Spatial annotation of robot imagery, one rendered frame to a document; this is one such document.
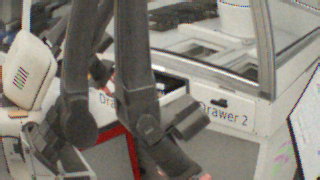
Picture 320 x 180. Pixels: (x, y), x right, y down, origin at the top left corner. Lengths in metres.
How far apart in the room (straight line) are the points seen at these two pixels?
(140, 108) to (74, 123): 0.14
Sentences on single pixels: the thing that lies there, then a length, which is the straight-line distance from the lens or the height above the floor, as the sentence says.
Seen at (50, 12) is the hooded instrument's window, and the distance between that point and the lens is 2.55.
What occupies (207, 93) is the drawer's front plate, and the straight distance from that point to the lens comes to 1.82.
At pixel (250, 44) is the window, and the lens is 1.66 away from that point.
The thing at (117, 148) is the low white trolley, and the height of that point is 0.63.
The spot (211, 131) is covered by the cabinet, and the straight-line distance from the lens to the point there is 1.91.
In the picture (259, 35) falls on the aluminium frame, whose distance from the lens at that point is 1.60.
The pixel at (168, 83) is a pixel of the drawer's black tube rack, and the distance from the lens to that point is 1.94.
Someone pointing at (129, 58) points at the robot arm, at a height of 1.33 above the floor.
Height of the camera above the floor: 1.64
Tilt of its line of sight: 23 degrees down
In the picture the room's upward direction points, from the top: 4 degrees counter-clockwise
